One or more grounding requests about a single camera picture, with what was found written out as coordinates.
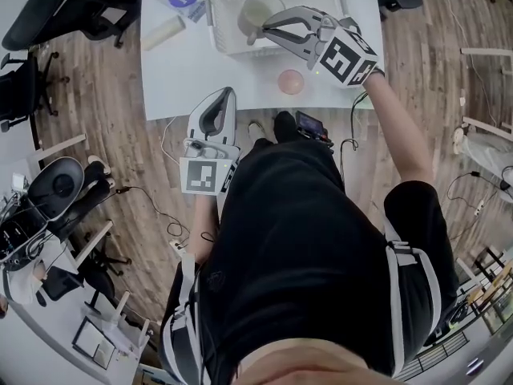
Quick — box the green cup with handle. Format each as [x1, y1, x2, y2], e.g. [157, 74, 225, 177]
[237, 0, 287, 47]

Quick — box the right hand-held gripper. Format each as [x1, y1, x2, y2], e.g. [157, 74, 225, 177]
[261, 6, 381, 89]

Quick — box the white strap harness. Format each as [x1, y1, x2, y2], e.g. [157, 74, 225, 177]
[162, 218, 444, 385]

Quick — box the black framed tray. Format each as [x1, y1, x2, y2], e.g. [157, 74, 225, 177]
[72, 317, 117, 372]

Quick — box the person's left forearm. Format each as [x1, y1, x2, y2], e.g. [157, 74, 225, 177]
[188, 192, 221, 264]

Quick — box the person's head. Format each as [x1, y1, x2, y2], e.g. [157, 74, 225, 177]
[236, 337, 398, 385]

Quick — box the white desk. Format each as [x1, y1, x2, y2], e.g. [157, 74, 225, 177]
[459, 46, 513, 136]

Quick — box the cream cylindrical roll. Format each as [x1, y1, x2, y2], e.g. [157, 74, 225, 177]
[140, 14, 188, 52]

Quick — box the person's black clothing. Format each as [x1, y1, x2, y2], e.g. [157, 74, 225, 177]
[158, 110, 460, 385]

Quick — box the grey rimmed black chair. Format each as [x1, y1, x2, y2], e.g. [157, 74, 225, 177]
[26, 156, 86, 232]

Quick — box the black wire rack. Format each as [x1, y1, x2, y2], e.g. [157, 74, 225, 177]
[394, 330, 471, 381]

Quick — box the black power cable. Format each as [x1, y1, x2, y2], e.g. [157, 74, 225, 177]
[446, 169, 507, 205]

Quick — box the white floor cable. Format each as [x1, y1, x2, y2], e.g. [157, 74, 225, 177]
[160, 114, 189, 164]

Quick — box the black electronic equipment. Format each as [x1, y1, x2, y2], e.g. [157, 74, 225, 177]
[0, 206, 51, 272]

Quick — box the person's right forearm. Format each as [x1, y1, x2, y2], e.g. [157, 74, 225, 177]
[362, 70, 436, 186]

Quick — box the white plastic basket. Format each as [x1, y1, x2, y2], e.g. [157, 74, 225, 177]
[205, 0, 349, 59]

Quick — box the black floor cable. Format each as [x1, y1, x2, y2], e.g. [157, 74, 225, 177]
[115, 185, 185, 236]

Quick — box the black backpack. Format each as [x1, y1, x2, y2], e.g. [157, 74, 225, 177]
[424, 290, 472, 347]

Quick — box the pink cup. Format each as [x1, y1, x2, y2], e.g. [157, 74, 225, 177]
[277, 68, 305, 95]

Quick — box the black waist-mounted device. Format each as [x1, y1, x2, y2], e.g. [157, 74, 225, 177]
[295, 109, 334, 146]

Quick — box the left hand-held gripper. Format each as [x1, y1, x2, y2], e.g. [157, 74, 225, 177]
[179, 86, 242, 197]

